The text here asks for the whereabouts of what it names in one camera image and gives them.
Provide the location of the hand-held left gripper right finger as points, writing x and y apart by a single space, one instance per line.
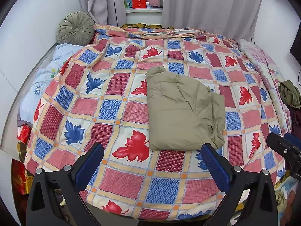
215 167

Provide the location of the khaki puffer jacket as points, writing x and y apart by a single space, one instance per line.
176 113

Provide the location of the leaf print patchwork quilt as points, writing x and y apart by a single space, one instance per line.
117 94

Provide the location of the pink floral quilt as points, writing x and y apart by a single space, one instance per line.
261 56

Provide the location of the dark maroon garment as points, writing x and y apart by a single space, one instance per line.
296 117

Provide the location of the red foil packet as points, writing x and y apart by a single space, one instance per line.
23 134

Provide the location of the yellow plaid bed sheet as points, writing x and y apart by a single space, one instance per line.
136 25

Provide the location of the red printed bag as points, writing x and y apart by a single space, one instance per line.
21 179

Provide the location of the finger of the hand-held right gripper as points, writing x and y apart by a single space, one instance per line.
292 138
279 142

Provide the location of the grey curtain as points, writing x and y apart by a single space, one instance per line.
211 4
101 2

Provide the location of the black wall television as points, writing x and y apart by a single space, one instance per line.
297 49

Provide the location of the olive green garment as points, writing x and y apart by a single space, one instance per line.
290 93

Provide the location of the white window sill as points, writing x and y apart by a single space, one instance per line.
143 15

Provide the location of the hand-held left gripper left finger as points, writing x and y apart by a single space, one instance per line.
90 162

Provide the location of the round green pleated cushion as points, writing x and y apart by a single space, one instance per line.
75 29

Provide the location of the light blue floral sheet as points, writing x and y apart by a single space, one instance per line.
40 84

